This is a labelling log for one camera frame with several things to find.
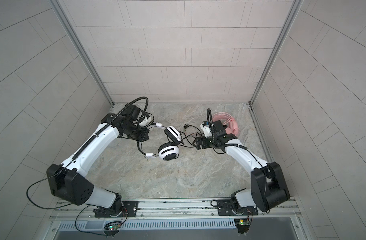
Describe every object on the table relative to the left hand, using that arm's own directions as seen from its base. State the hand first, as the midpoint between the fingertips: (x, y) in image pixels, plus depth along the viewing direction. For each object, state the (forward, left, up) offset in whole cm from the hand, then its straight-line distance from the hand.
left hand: (152, 135), depth 78 cm
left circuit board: (-38, +13, -13) cm, 42 cm away
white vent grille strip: (-37, -28, -17) cm, 49 cm away
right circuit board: (-37, -45, -17) cm, 61 cm away
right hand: (0, -25, -8) cm, 26 cm away
